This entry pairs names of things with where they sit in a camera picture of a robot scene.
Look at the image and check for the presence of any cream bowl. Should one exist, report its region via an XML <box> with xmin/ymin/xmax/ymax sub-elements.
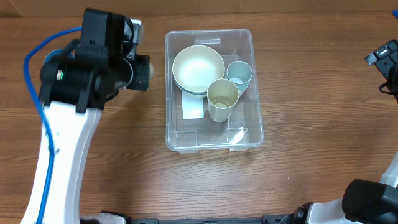
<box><xmin>182</xmin><ymin>89</ymin><xmax>207</xmax><ymax>98</ymax></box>
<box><xmin>172</xmin><ymin>45</ymin><xmax>225</xmax><ymax>86</ymax></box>

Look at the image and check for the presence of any cream tall cup front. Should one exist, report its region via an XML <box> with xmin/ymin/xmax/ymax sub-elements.
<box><xmin>207</xmin><ymin>78</ymin><xmax>239</xmax><ymax>123</ymax></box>

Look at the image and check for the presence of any grey small cup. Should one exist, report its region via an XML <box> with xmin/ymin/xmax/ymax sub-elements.
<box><xmin>226</xmin><ymin>60</ymin><xmax>252</xmax><ymax>85</ymax></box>

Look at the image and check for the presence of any light blue small cup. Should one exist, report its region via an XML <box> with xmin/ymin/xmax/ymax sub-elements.
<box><xmin>236</xmin><ymin>82</ymin><xmax>250</xmax><ymax>91</ymax></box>

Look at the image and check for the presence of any mint green small cup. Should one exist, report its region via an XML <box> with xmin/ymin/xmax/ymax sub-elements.
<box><xmin>238</xmin><ymin>85</ymin><xmax>248</xmax><ymax>92</ymax></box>

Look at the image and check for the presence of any dark blue tall cup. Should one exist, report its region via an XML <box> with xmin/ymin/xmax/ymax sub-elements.
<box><xmin>43</xmin><ymin>49</ymin><xmax>75</xmax><ymax>64</ymax></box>

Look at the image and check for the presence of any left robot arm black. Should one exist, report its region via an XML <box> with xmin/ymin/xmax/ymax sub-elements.
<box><xmin>22</xmin><ymin>9</ymin><xmax>153</xmax><ymax>224</ymax></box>

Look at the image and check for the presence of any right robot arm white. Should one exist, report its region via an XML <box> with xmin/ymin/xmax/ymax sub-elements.
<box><xmin>280</xmin><ymin>39</ymin><xmax>397</xmax><ymax>224</ymax></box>

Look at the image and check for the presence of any white label in container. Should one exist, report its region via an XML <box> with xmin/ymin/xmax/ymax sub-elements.
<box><xmin>182</xmin><ymin>93</ymin><xmax>204</xmax><ymax>119</ymax></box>

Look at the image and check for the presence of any clear plastic storage container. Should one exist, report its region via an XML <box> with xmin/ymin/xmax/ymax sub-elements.
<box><xmin>165</xmin><ymin>29</ymin><xmax>264</xmax><ymax>154</ymax></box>

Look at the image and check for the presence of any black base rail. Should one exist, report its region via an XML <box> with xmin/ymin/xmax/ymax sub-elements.
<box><xmin>79</xmin><ymin>211</ymin><xmax>312</xmax><ymax>224</ymax></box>

